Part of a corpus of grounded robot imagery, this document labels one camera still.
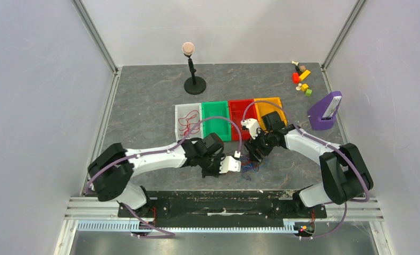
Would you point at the green wooden cube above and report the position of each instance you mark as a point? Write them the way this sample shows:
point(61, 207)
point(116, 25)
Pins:
point(308, 92)

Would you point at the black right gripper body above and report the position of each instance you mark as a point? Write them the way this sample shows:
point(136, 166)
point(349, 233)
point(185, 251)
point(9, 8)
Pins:
point(256, 148)

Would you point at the white transparent plastic bin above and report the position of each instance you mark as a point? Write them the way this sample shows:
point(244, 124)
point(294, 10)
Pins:
point(186, 116)

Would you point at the orange plastic bin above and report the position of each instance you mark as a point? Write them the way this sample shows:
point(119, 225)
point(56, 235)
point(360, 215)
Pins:
point(265, 108)

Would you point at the black microphone stand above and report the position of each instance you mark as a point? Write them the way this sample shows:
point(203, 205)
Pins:
point(194, 85)

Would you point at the yellow wooden cube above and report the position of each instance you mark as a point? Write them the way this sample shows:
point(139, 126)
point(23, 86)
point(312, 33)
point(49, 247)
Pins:
point(304, 87)

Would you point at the yellow wooden bar block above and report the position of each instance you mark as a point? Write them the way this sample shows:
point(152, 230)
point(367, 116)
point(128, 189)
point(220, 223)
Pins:
point(304, 75)

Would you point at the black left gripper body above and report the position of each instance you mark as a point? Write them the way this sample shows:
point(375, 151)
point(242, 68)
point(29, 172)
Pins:
point(210, 165)

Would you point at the purple metronome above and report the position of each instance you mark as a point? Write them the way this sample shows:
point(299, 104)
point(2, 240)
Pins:
point(322, 115)

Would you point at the red plastic bin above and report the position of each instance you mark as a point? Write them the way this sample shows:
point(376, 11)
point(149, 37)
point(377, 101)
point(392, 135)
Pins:
point(236, 110)

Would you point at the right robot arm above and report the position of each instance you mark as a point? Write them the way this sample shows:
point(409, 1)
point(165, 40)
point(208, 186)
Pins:
point(344, 173)

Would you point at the red wooden block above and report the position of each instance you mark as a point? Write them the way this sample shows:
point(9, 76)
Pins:
point(295, 78)

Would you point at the green plastic bin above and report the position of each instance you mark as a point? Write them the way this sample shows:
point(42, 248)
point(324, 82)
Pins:
point(221, 127)

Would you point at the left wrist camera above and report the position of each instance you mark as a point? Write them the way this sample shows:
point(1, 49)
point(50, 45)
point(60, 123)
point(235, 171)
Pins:
point(231, 163)

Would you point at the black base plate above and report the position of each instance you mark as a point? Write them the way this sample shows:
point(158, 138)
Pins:
point(227, 208)

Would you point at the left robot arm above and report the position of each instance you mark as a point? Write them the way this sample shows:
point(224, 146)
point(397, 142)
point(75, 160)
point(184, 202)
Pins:
point(111, 171)

